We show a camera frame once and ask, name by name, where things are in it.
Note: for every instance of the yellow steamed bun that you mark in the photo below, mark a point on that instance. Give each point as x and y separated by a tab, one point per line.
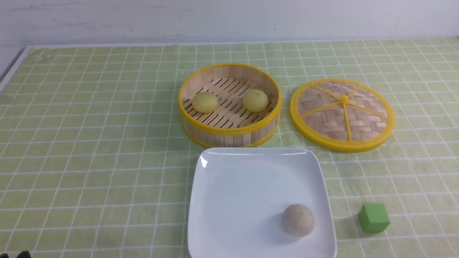
205	102
255	100

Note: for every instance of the white square plate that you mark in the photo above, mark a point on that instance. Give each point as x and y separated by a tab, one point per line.
238	198

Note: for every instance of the grey-brown steamed bun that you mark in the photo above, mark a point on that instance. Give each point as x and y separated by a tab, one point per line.
298	220

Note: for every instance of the bamboo steamer basket yellow rim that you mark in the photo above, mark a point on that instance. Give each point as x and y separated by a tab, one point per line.
231	124

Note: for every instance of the woven bamboo steamer lid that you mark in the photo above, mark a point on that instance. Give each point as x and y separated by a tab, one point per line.
342	115

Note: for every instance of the green cube block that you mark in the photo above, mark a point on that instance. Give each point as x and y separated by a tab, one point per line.
373	218

